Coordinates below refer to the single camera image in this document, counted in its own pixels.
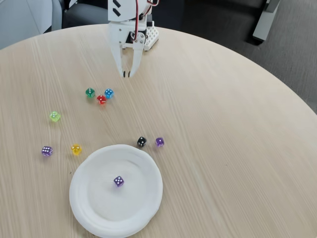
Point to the yellow translucent die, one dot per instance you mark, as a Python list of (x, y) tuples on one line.
[(76, 149)]

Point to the purple translucent die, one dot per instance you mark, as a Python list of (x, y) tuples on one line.
[(119, 181), (160, 141), (46, 151)]

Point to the white paper plate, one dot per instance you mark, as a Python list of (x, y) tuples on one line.
[(116, 205)]

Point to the blue translucent die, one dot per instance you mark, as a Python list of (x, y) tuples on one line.
[(109, 93)]

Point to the dark grey chair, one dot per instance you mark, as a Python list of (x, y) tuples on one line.
[(86, 15)]

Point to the green translucent die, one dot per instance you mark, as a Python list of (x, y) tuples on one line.
[(90, 92)]

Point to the red translucent die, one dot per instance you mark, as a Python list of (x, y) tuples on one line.
[(101, 99)]

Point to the lime translucent die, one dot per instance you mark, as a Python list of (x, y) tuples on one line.
[(54, 116)]

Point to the black die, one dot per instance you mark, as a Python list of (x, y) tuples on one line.
[(142, 141)]

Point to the light grey cabinet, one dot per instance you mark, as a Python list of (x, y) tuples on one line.
[(19, 19)]

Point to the grey desk leg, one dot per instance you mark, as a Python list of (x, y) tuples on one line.
[(263, 22)]

